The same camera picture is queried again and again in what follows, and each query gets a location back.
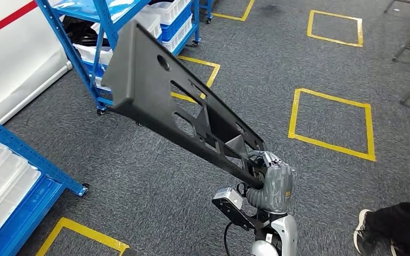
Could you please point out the black left wrist camera bracket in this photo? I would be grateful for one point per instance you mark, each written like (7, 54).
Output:
(130, 253)

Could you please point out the black plastic panel part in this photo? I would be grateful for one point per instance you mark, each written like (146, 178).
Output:
(141, 77)

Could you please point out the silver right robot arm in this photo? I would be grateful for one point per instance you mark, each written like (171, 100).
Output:
(286, 233)

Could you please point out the blue metal shelf rack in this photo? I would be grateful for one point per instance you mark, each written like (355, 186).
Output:
(24, 152)
(77, 63)
(207, 10)

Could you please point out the white car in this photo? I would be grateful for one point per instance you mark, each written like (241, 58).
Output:
(14, 77)

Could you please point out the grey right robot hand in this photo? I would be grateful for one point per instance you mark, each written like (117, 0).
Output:
(279, 187)

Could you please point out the yellow floor tape square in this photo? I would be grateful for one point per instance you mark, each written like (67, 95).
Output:
(84, 231)

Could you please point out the blue plastic crate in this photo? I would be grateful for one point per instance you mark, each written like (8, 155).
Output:
(178, 26)

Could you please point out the red barrier belt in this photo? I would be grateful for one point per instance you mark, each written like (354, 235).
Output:
(7, 21)

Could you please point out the person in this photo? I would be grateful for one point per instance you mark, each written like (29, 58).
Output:
(403, 219)

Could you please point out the white plastic bin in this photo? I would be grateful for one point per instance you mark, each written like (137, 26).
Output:
(169, 9)
(91, 53)
(3, 183)
(180, 39)
(148, 23)

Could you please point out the pile of black parts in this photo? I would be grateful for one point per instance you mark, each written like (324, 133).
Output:
(81, 33)

